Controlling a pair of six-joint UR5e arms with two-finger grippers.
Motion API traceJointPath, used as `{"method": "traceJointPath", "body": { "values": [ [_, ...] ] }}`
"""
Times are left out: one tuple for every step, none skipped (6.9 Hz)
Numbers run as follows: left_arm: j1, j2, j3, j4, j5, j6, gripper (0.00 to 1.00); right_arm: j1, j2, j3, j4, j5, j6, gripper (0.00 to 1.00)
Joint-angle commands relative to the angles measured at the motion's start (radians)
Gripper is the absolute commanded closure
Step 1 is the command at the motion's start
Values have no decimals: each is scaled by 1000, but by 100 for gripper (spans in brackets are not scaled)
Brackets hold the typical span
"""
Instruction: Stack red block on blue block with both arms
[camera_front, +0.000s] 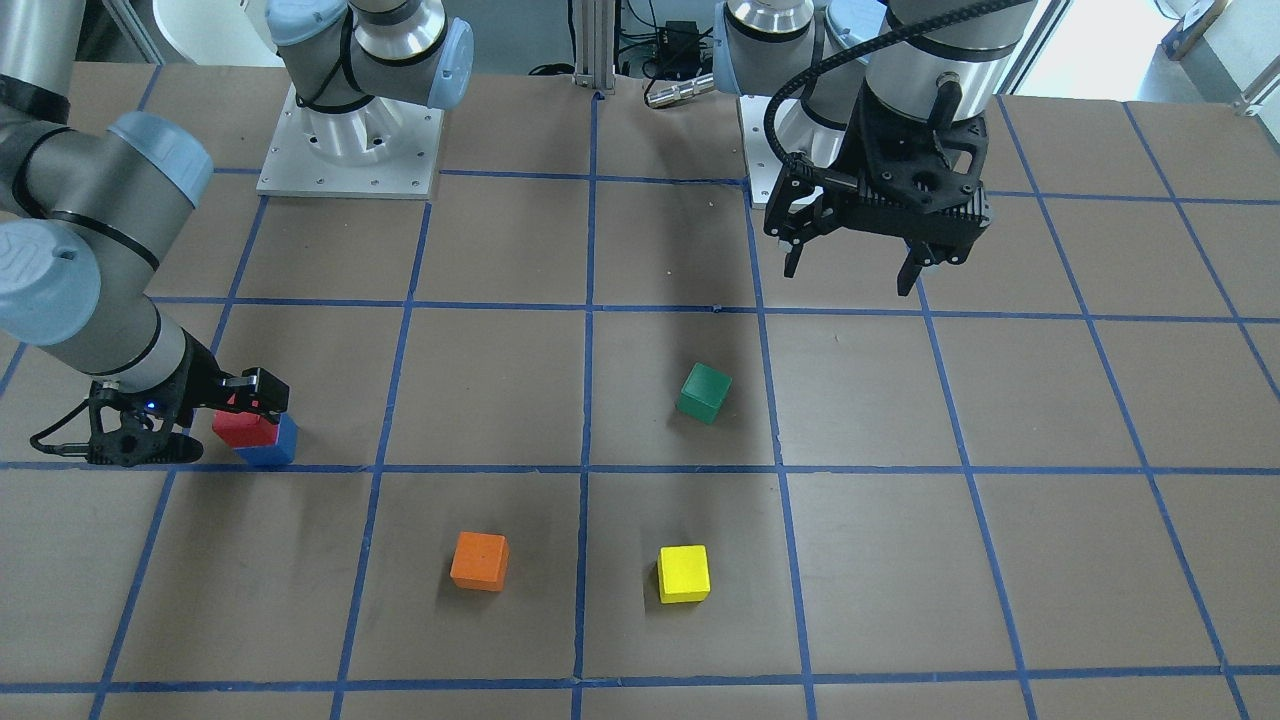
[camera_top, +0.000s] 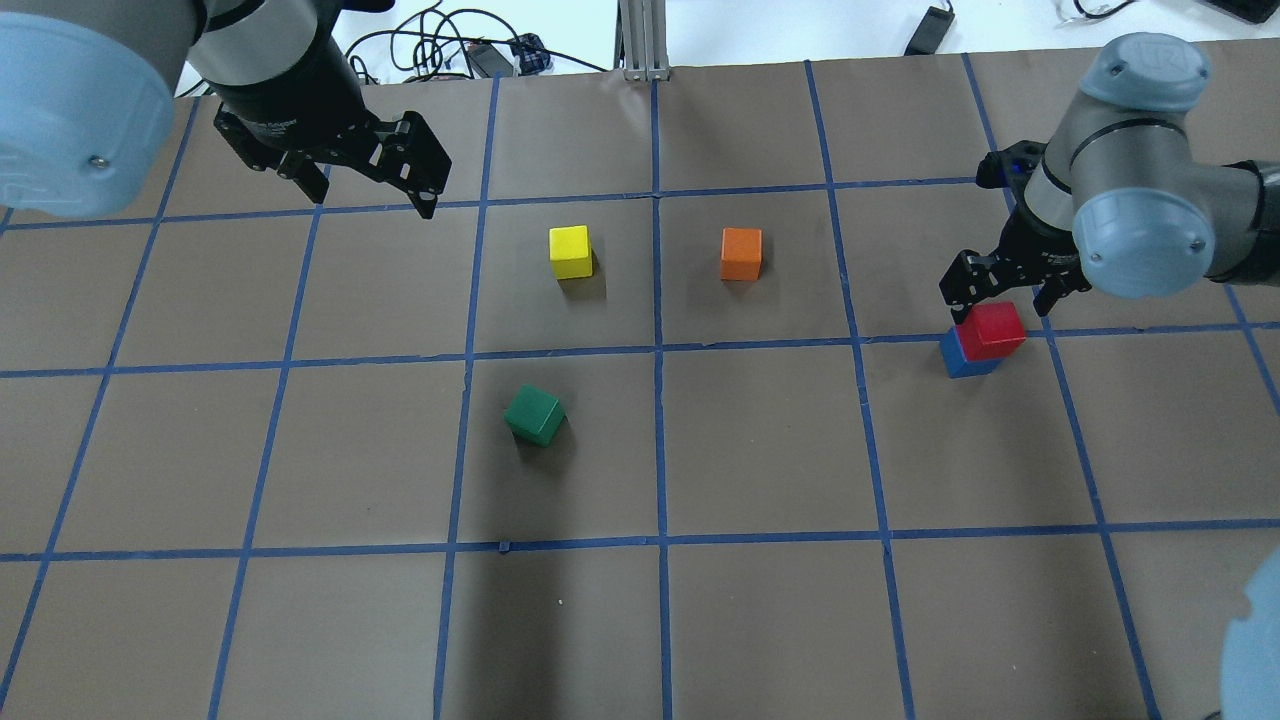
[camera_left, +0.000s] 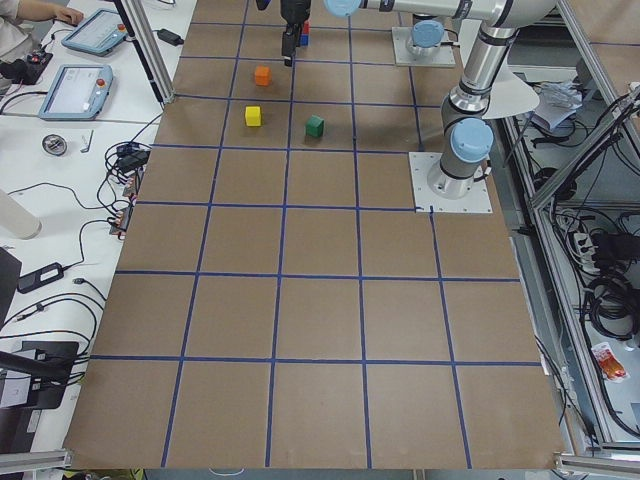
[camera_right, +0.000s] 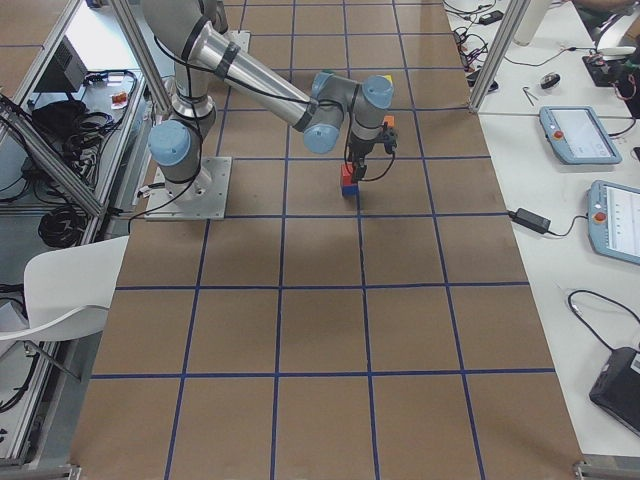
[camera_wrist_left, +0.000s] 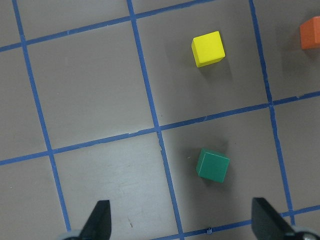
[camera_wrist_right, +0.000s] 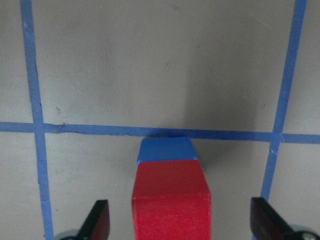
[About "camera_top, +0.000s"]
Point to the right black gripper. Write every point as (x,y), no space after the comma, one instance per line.
(1030,243)

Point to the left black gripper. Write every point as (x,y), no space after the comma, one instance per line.
(290,100)

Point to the red block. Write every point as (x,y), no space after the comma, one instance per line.
(991,332)

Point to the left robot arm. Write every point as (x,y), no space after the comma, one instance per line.
(88,93)

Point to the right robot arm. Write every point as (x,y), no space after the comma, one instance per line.
(1115,201)

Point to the blue block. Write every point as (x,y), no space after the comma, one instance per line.
(957,364)

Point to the yellow block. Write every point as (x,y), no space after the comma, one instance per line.
(570,252)

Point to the green block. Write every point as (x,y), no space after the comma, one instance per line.
(534,415)

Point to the orange block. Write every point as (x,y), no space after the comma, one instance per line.
(742,254)

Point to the black power adapter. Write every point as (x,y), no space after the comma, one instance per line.
(930,31)

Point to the aluminium frame post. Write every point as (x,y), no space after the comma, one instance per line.
(640,41)

